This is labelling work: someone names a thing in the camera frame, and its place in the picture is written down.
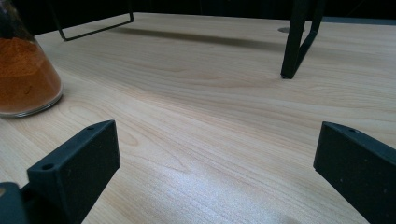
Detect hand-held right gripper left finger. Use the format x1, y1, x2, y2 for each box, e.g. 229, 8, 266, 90
26, 119, 121, 224

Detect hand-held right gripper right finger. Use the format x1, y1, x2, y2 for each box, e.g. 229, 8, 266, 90
313, 121, 396, 224

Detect glass flask with orange powder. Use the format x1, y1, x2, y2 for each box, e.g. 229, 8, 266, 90
0, 0, 64, 119

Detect black metal wire frame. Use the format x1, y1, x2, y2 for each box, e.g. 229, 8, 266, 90
49, 0, 134, 42

